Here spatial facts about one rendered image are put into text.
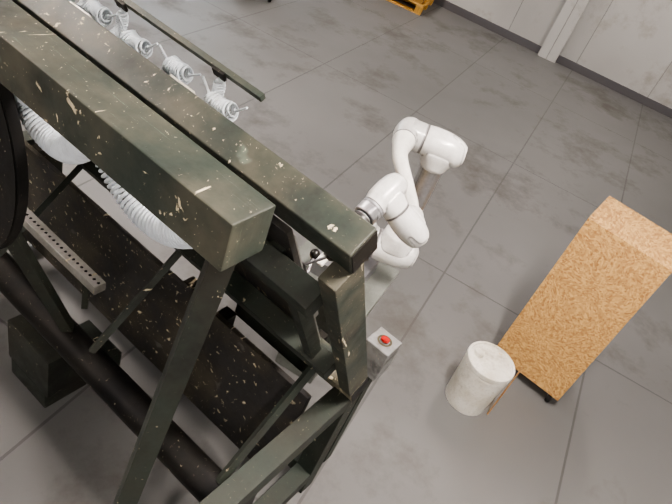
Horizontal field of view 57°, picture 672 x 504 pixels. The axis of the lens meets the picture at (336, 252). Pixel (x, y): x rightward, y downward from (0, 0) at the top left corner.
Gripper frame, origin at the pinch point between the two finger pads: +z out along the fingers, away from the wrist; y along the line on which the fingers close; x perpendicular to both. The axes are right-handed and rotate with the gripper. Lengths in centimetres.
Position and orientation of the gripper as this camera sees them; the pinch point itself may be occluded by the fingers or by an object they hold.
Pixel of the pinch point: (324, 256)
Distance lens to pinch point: 212.5
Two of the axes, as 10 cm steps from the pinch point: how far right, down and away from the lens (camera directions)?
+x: -7.5, -5.8, 3.3
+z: -6.6, 6.9, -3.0
